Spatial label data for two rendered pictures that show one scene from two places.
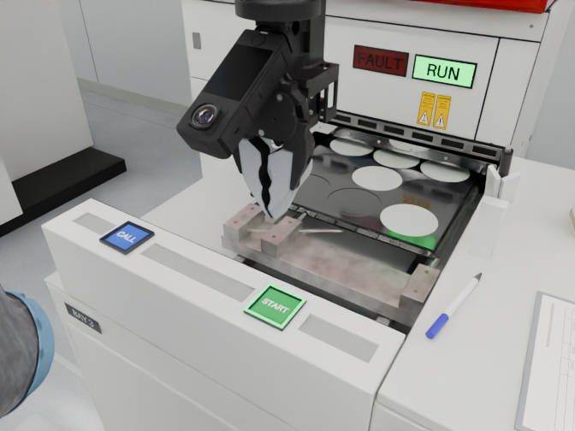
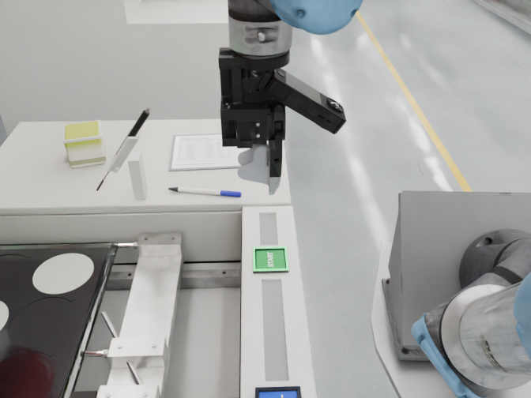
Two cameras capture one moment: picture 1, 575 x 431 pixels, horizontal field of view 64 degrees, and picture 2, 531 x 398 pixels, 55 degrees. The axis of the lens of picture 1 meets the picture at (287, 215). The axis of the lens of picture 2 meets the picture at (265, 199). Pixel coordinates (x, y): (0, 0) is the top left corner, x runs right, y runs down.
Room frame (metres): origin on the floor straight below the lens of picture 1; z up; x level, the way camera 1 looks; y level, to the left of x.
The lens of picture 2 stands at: (0.75, 0.51, 1.52)
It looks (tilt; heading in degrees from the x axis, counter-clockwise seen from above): 36 degrees down; 236
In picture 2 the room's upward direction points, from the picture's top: straight up
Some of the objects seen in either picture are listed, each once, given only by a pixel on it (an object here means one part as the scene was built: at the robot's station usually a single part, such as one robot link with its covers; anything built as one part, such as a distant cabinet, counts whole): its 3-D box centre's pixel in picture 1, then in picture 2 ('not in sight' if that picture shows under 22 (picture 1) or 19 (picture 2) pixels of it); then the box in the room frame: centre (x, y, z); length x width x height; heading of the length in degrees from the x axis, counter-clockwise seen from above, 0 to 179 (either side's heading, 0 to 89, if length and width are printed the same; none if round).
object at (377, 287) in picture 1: (321, 264); (148, 324); (0.60, -0.06, 0.87); 0.36 x 0.08 x 0.03; 58
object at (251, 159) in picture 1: (269, 168); (258, 172); (0.43, 0.02, 1.14); 0.06 x 0.03 x 0.09; 148
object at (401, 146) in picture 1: (389, 157); not in sight; (0.93, -0.23, 0.89); 0.44 x 0.02 x 0.10; 58
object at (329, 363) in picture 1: (202, 309); (273, 354); (0.47, 0.12, 0.89); 0.55 x 0.09 x 0.14; 58
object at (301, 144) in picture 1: (287, 144); not in sight; (0.39, 0.00, 1.19); 0.05 x 0.02 x 0.09; 58
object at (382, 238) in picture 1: (335, 221); (91, 321); (0.68, -0.09, 0.90); 0.38 x 0.01 x 0.01; 58
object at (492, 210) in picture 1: (494, 207); (126, 165); (0.52, -0.28, 1.03); 0.06 x 0.04 x 0.13; 148
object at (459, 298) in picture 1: (457, 302); (204, 191); (0.40, -0.20, 0.97); 0.14 x 0.01 x 0.01; 138
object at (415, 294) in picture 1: (419, 288); (160, 244); (0.51, -0.20, 0.89); 0.08 x 0.03 x 0.03; 148
